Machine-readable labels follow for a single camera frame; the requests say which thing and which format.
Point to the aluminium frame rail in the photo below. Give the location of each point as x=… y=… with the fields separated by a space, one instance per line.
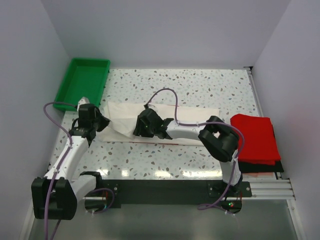
x=272 y=189

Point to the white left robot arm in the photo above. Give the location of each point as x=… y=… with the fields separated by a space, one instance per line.
x=55 y=196

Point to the white printed t shirt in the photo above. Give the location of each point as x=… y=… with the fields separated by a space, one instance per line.
x=123 y=119

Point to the black folded t shirt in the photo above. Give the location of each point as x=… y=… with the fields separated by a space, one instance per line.
x=246 y=168

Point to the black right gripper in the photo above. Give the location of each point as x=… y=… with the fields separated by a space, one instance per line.
x=139 y=130

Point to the red folded t shirt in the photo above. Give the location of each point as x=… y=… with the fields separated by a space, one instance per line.
x=260 y=146

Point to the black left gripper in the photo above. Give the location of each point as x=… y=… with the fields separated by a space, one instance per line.
x=105 y=121

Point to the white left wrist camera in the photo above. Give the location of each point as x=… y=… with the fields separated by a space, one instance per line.
x=82 y=101

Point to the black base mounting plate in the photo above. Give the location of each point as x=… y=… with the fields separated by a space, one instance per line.
x=156 y=192

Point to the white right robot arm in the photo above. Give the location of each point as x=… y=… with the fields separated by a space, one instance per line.
x=224 y=142

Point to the green plastic tray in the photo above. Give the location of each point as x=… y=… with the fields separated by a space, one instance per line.
x=84 y=77

